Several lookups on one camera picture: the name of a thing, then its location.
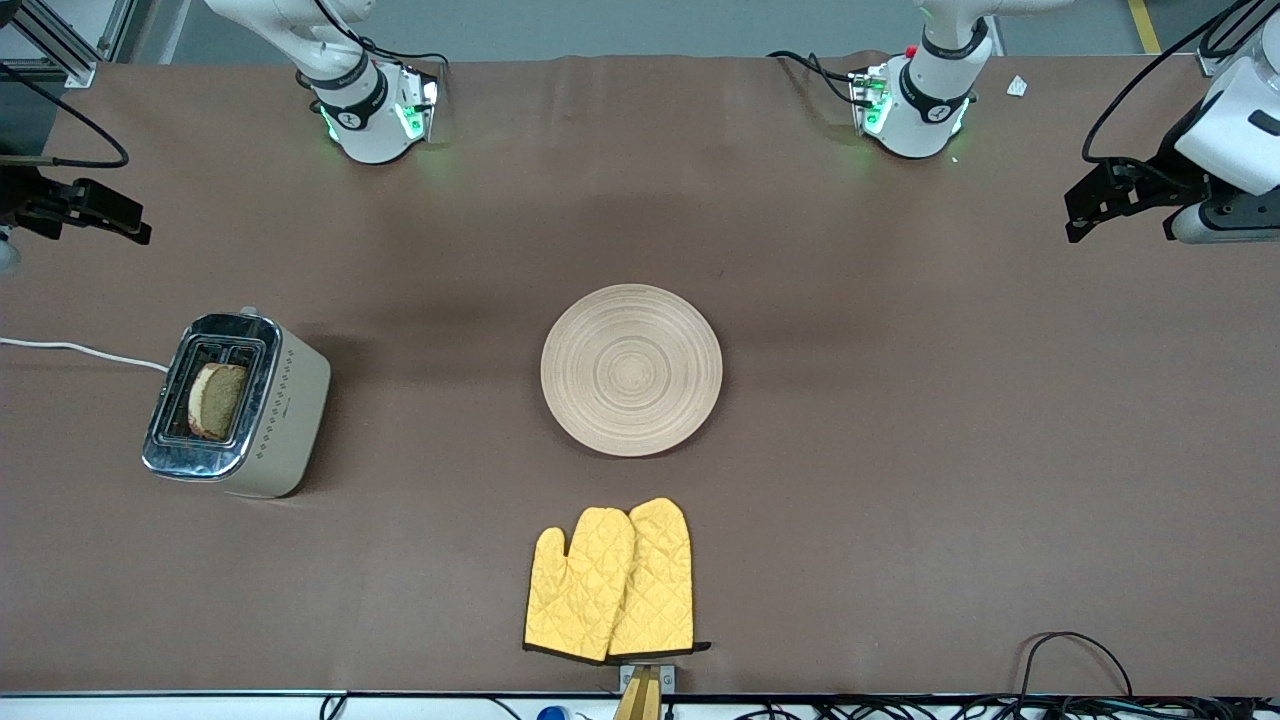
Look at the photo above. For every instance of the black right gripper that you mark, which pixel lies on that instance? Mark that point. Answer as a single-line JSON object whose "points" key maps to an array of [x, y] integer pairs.
{"points": [[20, 198]]}

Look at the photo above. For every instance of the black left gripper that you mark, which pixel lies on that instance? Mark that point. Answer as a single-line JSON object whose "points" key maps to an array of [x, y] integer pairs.
{"points": [[1166, 167]]}

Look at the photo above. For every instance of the slice of brown toast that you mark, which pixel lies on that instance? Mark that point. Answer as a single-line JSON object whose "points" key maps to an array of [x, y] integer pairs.
{"points": [[218, 400]]}

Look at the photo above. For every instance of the round light wooden plate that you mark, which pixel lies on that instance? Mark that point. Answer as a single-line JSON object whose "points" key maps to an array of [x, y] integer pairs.
{"points": [[630, 370]]}

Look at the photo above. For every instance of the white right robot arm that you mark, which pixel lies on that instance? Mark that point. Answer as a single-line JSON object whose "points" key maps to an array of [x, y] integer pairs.
{"points": [[370, 130]]}

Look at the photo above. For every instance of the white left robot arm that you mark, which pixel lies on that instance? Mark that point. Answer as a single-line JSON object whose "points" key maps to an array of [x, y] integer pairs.
{"points": [[925, 115]]}

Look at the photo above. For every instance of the small white paper scrap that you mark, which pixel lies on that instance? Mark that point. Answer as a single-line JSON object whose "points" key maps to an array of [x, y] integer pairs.
{"points": [[1018, 87]]}

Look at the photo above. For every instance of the cream and chrome toaster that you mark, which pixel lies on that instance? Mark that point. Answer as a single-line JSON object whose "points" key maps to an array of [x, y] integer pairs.
{"points": [[285, 410]]}

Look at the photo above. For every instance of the silver base connector box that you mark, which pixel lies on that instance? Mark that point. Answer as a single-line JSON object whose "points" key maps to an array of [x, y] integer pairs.
{"points": [[868, 100], [420, 100]]}

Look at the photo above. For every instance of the brown table cover sheet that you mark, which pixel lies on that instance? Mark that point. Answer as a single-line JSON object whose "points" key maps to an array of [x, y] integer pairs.
{"points": [[900, 450]]}

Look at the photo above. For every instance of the yellow quilted oven mitt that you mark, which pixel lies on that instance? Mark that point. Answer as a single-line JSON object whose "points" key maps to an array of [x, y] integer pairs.
{"points": [[660, 580], [580, 590]]}

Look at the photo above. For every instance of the blue cap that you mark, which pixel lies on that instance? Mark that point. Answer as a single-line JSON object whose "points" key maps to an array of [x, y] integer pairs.
{"points": [[553, 714]]}

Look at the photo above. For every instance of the aluminium frame profile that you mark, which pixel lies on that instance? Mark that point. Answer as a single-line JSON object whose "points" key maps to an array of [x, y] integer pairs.
{"points": [[1215, 65], [75, 70]]}

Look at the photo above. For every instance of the small metal bracket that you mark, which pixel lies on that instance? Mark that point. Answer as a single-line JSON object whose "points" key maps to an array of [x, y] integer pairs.
{"points": [[668, 678]]}

